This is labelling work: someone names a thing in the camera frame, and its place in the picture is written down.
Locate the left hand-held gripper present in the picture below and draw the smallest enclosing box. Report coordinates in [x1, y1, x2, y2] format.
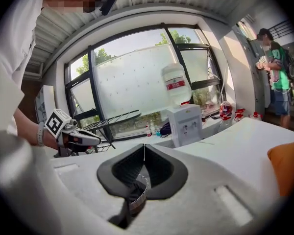
[45, 108, 102, 158]

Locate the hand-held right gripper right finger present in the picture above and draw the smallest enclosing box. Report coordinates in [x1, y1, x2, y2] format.
[132, 143, 282, 235]

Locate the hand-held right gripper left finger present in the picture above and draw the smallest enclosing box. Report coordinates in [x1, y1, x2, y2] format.
[50, 143, 147, 235]

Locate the dark grey metal drying rack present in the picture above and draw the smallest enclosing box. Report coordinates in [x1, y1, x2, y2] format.
[74, 109, 142, 154]

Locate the person's left forearm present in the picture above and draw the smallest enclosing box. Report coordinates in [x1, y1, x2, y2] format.
[13, 108, 60, 154]

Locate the white watch band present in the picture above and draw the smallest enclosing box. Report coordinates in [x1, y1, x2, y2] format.
[37, 121, 46, 147]

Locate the white water dispenser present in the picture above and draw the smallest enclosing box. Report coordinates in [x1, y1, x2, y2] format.
[167, 103, 203, 148]

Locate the white table with black legs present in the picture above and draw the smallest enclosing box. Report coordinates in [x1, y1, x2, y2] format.
[172, 117, 294, 178]

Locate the dark purple bag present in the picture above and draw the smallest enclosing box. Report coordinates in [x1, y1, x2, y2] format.
[159, 121, 172, 139]

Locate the orange cushion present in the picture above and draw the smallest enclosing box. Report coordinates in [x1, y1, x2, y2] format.
[267, 138, 294, 197]

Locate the large clear water bottle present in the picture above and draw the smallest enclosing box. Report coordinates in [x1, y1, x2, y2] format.
[161, 63, 193, 107]

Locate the person's white shirt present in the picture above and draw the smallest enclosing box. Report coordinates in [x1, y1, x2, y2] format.
[0, 0, 49, 137]

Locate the black window frame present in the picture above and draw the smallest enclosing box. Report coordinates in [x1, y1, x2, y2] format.
[63, 22, 227, 143]

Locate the black head-mounted camera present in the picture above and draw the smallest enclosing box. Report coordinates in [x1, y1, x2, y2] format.
[99, 0, 120, 16]

